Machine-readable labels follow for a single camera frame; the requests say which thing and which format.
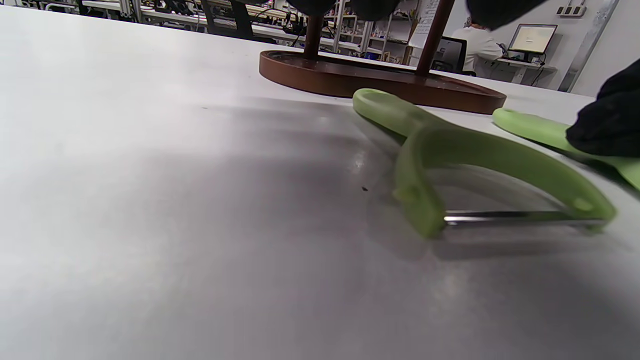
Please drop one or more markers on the person's left hand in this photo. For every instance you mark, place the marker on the person's left hand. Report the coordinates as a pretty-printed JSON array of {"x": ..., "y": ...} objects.
[{"x": 605, "y": 125}]

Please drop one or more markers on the green vegetable scraper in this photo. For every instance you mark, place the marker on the green vegetable scraper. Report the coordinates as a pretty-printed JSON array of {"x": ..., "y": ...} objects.
[
  {"x": 450, "y": 145},
  {"x": 535, "y": 127}
]

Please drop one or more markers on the dark wooden key rack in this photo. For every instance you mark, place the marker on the dark wooden key rack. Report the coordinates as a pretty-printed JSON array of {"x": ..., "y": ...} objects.
[{"x": 380, "y": 82}]

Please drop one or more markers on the grey metal column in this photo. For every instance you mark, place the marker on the grey metal column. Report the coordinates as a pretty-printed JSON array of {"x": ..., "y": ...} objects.
[{"x": 590, "y": 45}]

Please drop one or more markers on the white office desk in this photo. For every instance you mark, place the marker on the white office desk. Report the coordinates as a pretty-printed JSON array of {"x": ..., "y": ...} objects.
[{"x": 520, "y": 63}]

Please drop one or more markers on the computer monitor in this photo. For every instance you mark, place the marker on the computer monitor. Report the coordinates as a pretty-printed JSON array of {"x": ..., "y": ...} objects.
[{"x": 532, "y": 39}]

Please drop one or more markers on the black desk chair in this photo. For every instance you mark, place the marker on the black desk chair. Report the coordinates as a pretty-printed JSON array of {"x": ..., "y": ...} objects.
[{"x": 450, "y": 52}]

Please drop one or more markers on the white paper sign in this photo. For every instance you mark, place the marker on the white paper sign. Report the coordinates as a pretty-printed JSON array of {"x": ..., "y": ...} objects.
[{"x": 422, "y": 17}]

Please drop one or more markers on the white storage shelving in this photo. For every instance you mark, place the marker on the white storage shelving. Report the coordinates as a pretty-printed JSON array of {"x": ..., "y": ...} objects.
[{"x": 345, "y": 35}]

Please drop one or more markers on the wall socket strip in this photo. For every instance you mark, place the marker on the wall socket strip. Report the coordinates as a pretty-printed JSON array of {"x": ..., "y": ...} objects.
[{"x": 571, "y": 10}]

